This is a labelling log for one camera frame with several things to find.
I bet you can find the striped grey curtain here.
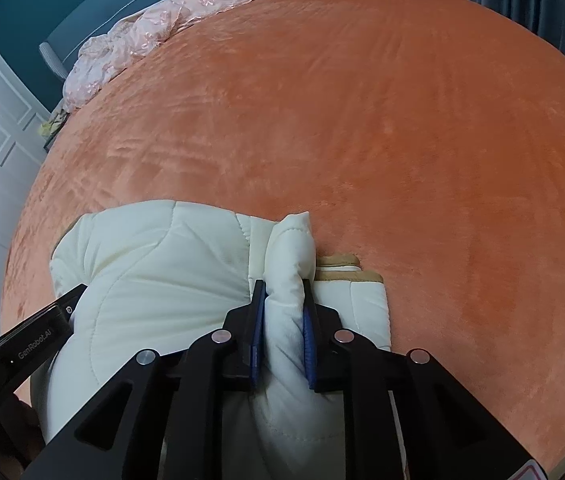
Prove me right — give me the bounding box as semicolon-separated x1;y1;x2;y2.
377;0;565;87

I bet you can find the blue padded headboard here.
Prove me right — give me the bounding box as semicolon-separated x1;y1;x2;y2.
39;0;264;82

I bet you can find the pink lace bedspread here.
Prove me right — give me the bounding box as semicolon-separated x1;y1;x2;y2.
61;0;379;112

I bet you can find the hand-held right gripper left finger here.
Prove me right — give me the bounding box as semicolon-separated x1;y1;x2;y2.
27;279;267;480

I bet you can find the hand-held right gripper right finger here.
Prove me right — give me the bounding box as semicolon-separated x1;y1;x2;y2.
301;278;544;480

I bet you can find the cream quilted jacket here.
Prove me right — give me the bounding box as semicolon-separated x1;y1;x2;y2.
31;199;394;480

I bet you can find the orange plush blanket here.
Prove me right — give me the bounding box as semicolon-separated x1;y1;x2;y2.
0;0;565;472

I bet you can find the yellow white patterned item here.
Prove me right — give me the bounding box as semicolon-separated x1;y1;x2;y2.
39;109;69;137

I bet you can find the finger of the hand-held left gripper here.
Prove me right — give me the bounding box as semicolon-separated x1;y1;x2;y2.
55;283;90;324

